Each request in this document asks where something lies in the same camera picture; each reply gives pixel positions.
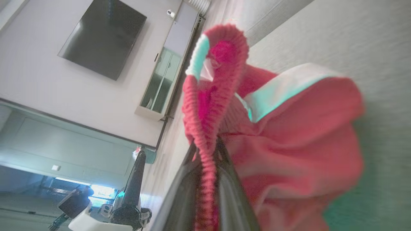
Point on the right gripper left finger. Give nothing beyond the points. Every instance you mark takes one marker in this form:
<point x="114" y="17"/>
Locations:
<point x="183" y="199"/>

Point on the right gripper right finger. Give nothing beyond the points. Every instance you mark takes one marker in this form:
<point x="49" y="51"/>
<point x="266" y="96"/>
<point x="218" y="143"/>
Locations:
<point x="232" y="205"/>

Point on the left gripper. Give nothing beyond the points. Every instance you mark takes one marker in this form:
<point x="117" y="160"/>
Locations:
<point x="128" y="218"/>

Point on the red garment with white trim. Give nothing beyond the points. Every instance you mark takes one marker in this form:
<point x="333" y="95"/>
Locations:
<point x="305" y="144"/>

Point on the white cabinet with glass doors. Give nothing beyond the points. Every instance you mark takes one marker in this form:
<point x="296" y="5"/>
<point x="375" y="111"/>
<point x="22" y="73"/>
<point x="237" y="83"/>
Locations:
<point x="160" y="83"/>

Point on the white slatted vent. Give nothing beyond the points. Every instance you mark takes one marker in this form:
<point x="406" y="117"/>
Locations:
<point x="199" y="5"/>

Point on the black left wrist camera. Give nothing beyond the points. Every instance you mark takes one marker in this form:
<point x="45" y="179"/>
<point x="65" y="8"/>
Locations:
<point x="75" y="203"/>

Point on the small white wall box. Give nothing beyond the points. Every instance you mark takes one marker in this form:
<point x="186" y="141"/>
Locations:
<point x="56" y="167"/>

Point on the glass partition with dark frame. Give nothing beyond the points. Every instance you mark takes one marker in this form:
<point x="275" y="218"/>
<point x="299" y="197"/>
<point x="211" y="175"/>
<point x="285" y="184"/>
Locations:
<point x="64" y="144"/>

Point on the black wall television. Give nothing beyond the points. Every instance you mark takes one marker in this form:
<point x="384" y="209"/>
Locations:
<point x="102" y="35"/>

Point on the small white security camera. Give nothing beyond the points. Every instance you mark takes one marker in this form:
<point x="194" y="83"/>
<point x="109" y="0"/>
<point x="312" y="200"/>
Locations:
<point x="170" y="13"/>

